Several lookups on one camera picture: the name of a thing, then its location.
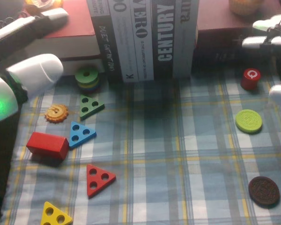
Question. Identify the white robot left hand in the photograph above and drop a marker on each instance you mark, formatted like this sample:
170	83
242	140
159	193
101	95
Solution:
37	70

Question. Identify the dark maroon thick book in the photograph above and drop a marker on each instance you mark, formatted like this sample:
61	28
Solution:
224	16

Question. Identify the dark red hardcover book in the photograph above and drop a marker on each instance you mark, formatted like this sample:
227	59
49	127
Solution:
77	21

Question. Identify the black book handwritten white title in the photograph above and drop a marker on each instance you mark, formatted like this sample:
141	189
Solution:
107	54

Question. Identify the tan toy biscuit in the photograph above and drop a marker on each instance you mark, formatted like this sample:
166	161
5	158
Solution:
57	114

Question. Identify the yellow knitted round toy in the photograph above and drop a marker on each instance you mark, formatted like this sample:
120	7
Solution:
246	7

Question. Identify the red cylinder letter Q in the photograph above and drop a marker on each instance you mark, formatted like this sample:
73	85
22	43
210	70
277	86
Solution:
249	80

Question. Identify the green triangle three-hole block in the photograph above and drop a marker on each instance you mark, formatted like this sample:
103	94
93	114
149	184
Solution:
90	109

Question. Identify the yellow white round toy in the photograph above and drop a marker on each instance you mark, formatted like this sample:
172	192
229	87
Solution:
43	2

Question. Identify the red rectangular wooden block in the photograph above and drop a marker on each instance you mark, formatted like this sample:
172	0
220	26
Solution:
46	144

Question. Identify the blue triangle three-hole block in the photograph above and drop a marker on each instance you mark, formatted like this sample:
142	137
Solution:
80	138

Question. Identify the green toy sandwich cookie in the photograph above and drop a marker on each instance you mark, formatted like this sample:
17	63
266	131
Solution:
248	122

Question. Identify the red triangle three-hole block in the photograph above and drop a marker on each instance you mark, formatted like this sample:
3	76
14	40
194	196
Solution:
98	184

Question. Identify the blue plaid tablecloth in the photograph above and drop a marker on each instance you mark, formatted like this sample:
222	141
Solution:
159	152

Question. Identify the yellow triangle three-hole block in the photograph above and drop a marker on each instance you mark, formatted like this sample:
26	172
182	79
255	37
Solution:
53	216

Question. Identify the brown chocolate toy cookie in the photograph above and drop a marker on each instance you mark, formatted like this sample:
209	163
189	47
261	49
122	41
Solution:
264	191

